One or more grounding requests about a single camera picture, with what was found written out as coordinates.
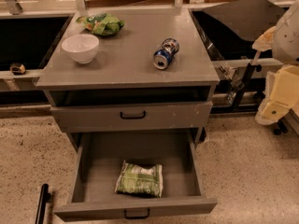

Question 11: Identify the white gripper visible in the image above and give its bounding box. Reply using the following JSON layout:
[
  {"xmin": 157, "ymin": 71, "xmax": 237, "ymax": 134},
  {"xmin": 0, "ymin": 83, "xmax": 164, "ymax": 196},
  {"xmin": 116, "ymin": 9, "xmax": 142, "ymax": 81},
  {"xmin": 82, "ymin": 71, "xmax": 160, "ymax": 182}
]
[{"xmin": 252, "ymin": 26, "xmax": 299, "ymax": 125}]

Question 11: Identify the green jalapeno chip bag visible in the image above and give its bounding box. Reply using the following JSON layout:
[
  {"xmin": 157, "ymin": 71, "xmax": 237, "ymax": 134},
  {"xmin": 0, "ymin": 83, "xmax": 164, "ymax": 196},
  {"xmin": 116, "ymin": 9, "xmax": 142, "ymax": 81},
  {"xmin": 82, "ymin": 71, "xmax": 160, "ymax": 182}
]
[{"xmin": 115, "ymin": 161, "xmax": 164, "ymax": 198}]

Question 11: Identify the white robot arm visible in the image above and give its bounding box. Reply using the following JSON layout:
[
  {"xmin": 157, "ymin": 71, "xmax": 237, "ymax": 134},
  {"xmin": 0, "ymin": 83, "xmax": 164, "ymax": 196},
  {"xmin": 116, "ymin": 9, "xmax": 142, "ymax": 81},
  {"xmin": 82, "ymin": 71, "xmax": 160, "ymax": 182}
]
[{"xmin": 252, "ymin": 0, "xmax": 299, "ymax": 125}]

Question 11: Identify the closed grey upper drawer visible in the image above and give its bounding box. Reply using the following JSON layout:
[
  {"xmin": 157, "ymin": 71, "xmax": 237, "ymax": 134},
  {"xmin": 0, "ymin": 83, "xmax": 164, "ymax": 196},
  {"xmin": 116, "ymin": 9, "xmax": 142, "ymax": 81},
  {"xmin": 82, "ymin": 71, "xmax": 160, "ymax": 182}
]
[{"xmin": 51, "ymin": 102, "xmax": 212, "ymax": 133}]

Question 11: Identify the grey drawer cabinet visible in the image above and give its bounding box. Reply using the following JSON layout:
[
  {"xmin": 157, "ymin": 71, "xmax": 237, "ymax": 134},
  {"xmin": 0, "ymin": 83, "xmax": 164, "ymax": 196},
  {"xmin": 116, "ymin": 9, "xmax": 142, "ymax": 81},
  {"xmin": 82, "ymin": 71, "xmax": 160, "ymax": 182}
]
[{"xmin": 36, "ymin": 8, "xmax": 219, "ymax": 147}]

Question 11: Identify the green snack bag on counter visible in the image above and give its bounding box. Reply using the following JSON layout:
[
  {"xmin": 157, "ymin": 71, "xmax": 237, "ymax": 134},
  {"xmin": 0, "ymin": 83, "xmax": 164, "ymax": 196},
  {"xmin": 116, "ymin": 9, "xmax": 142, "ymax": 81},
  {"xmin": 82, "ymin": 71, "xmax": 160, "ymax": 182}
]
[{"xmin": 76, "ymin": 13, "xmax": 124, "ymax": 36}]

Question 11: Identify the open grey lower drawer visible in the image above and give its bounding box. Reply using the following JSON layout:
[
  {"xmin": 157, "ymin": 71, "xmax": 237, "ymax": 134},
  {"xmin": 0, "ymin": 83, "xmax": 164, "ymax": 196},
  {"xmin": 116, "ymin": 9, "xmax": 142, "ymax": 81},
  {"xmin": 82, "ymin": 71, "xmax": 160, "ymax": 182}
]
[{"xmin": 54, "ymin": 130, "xmax": 217, "ymax": 222}]

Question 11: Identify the black tray stand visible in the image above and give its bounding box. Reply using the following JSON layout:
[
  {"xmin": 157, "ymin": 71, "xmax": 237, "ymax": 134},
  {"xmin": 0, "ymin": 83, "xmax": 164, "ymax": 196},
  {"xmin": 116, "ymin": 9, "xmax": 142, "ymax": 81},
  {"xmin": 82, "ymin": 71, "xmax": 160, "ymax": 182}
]
[{"xmin": 202, "ymin": 0, "xmax": 289, "ymax": 136}]

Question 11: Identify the blue soda can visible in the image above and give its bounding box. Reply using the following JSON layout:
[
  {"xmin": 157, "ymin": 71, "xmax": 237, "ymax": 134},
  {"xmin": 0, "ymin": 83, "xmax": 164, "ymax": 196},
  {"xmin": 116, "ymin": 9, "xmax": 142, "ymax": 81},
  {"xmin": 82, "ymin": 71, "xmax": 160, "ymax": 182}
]
[{"xmin": 153, "ymin": 38, "xmax": 179, "ymax": 70}]

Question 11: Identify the white ceramic bowl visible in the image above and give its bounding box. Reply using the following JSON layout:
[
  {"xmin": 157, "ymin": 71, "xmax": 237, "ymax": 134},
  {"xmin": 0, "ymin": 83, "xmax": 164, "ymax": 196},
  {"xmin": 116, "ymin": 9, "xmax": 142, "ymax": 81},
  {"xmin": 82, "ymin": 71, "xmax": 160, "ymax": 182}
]
[{"xmin": 62, "ymin": 34, "xmax": 99, "ymax": 63}]

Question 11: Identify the tape measure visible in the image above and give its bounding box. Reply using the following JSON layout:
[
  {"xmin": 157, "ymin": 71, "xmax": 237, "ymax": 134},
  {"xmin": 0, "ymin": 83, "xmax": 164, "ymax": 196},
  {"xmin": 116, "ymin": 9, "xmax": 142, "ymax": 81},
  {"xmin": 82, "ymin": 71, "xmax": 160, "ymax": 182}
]
[{"xmin": 10, "ymin": 63, "xmax": 26, "ymax": 75}]

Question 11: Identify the black bar handle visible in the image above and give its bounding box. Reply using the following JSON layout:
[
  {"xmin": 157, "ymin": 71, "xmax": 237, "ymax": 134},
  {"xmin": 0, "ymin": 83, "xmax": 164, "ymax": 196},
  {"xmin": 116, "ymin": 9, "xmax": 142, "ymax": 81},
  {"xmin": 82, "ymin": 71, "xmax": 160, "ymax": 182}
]
[{"xmin": 35, "ymin": 184, "xmax": 51, "ymax": 224}]

